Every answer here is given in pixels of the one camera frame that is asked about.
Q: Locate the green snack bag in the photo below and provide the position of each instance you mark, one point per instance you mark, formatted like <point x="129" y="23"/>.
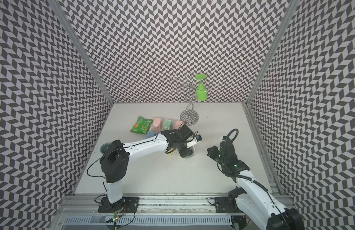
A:
<point x="142" y="125"/>

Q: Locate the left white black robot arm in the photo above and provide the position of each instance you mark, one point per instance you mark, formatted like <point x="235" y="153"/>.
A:
<point x="114" y="162"/>

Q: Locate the mint green pencil sharpener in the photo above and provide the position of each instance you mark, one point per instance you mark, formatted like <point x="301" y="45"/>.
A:
<point x="167" y="125"/>

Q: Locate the metal wire cup rack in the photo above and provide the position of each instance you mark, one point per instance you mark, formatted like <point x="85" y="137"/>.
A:
<point x="189" y="116"/>

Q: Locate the green plastic wine glass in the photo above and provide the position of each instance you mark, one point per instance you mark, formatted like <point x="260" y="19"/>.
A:
<point x="201" y="91"/>

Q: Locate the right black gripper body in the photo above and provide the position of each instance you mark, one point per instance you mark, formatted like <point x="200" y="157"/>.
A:
<point x="216" y="155"/>

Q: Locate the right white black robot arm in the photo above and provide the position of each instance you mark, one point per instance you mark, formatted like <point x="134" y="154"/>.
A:
<point x="250" y="196"/>

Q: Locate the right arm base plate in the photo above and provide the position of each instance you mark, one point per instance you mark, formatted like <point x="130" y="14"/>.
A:
<point x="226" y="205"/>

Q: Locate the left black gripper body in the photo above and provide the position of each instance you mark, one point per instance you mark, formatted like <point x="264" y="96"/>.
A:
<point x="184" y="151"/>

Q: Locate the blue pencil sharpener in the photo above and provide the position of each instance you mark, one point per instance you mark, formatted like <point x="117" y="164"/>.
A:
<point x="150" y="134"/>

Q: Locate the teal ceramic cup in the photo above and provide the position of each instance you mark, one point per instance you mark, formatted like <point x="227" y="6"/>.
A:
<point x="104" y="148"/>

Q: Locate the aluminium front rail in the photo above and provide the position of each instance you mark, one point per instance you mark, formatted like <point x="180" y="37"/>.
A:
<point x="148" y="204"/>

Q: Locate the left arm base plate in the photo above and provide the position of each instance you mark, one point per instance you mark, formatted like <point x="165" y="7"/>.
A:
<point x="125" y="205"/>

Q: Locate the sage green pencil sharpener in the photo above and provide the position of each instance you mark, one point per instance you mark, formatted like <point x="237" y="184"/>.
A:
<point x="191" y="151"/>

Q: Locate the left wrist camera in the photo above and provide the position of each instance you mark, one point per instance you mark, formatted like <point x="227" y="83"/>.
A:
<point x="194" y="141"/>

